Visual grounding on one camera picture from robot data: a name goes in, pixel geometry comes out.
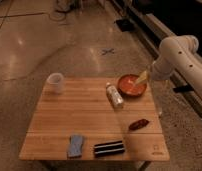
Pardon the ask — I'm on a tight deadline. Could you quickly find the black floor plate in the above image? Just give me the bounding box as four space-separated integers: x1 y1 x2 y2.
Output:
115 19 134 32

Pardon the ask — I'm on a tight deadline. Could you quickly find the red ceramic bowl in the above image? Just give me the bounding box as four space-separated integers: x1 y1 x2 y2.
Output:
117 74 147 97

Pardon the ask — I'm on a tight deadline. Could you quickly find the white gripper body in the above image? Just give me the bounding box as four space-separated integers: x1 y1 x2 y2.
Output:
149 61 162 81

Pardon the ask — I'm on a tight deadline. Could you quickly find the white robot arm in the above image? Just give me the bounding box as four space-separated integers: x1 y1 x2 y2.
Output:
134 35 202 100

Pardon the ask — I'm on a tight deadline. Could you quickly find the white plastic bottle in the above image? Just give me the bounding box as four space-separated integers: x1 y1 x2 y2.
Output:
106 82 124 108

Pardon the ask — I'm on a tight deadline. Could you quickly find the black striped block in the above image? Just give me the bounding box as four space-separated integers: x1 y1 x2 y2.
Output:
93 140 125 157

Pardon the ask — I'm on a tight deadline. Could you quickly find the wooden folding table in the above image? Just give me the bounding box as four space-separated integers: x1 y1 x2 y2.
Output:
19 78 170 163

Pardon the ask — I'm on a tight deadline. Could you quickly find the blue folded cloth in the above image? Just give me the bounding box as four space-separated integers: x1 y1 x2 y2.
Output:
67 135 84 158

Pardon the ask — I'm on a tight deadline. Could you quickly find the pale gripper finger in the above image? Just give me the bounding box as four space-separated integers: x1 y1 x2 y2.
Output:
135 70 149 85

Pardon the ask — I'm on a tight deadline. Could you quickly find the translucent plastic cup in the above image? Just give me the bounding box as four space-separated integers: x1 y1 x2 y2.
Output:
47 73 64 94

